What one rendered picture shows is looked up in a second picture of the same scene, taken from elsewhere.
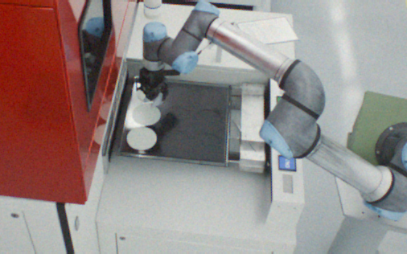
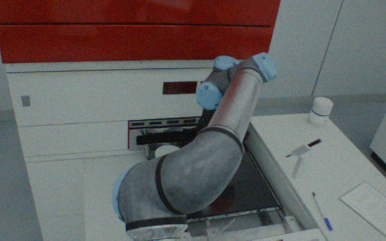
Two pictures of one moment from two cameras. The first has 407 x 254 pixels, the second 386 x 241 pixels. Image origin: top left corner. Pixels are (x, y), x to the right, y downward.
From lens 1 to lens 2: 1.34 m
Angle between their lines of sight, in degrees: 48
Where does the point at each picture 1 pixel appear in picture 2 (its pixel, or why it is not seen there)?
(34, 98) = not seen: outside the picture
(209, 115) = (227, 197)
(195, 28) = (234, 68)
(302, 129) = (139, 192)
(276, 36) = (380, 221)
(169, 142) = not seen: hidden behind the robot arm
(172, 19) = (322, 135)
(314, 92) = (183, 165)
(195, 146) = not seen: hidden behind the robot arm
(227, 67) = (292, 187)
